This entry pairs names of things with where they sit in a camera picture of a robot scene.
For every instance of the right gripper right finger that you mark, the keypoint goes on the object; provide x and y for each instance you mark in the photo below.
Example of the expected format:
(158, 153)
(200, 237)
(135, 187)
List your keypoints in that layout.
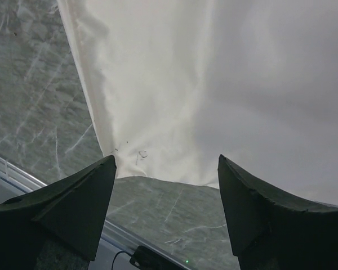
(270, 228)

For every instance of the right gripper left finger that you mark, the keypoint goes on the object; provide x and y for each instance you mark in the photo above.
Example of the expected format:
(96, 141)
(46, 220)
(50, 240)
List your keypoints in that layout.
(58, 226)

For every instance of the cream satin pillowcase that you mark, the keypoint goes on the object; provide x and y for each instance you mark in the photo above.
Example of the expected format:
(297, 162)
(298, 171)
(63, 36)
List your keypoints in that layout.
(172, 85)

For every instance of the aluminium front mounting rail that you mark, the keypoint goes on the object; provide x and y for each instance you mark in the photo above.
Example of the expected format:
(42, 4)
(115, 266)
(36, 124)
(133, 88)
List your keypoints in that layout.
(14, 182)

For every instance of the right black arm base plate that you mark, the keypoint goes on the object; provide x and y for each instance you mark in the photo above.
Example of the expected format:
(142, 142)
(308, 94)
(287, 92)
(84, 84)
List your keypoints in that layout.
(142, 258)

